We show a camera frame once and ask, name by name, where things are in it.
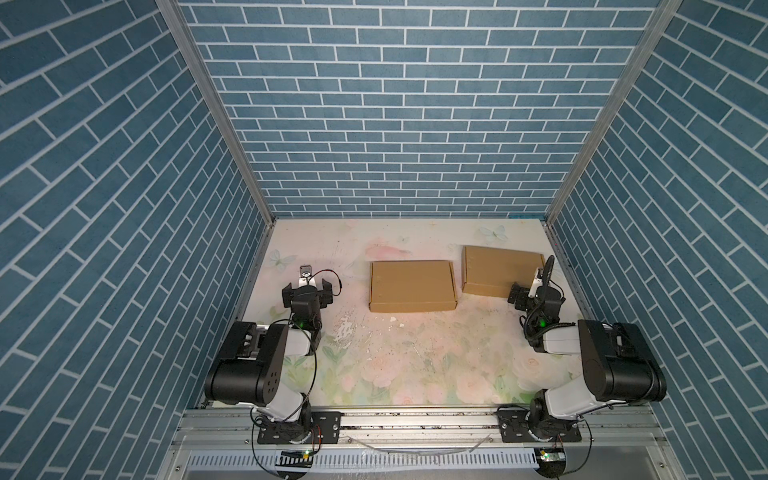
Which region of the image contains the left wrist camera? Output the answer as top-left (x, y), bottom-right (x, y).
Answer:
top-left (298, 265), bottom-right (316, 287)

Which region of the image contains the right green circuit board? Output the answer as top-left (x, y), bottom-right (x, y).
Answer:
top-left (535, 448), bottom-right (567, 464)

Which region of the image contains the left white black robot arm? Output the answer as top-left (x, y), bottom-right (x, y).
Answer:
top-left (204, 279), bottom-right (334, 430)

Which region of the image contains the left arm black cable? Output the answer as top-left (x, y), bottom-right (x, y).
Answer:
top-left (248, 268), bottom-right (343, 479)

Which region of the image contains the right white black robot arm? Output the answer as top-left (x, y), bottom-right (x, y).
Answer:
top-left (508, 283), bottom-right (667, 441)

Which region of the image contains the aluminium corner post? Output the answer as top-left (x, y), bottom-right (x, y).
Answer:
top-left (156, 0), bottom-right (275, 228)
top-left (544, 0), bottom-right (682, 230)

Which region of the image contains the left aluminium corner post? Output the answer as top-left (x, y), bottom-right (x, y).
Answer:
top-left (156, 0), bottom-right (275, 228)

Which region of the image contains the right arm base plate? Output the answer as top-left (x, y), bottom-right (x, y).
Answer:
top-left (495, 406), bottom-right (582, 443)

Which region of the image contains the green circuit board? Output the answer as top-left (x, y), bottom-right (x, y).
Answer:
top-left (535, 448), bottom-right (567, 464)
top-left (275, 451), bottom-right (315, 470)

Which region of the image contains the left green circuit board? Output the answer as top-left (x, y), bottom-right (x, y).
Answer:
top-left (275, 451), bottom-right (315, 470)

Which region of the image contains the cardboard box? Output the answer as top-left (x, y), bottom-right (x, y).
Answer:
top-left (462, 246), bottom-right (545, 299)
top-left (369, 260), bottom-right (458, 313)

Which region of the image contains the right aluminium corner post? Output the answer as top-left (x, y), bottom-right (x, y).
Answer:
top-left (544, 0), bottom-right (682, 230)

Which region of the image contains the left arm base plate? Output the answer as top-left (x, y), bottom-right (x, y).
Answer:
top-left (255, 410), bottom-right (343, 445)

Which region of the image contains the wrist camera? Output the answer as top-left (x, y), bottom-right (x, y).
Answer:
top-left (528, 268), bottom-right (544, 298)
top-left (298, 265), bottom-right (316, 287)

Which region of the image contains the aluminium mounting rail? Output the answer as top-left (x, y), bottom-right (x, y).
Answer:
top-left (158, 406), bottom-right (684, 479)

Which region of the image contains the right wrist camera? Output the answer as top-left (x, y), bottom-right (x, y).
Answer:
top-left (528, 268), bottom-right (544, 298)

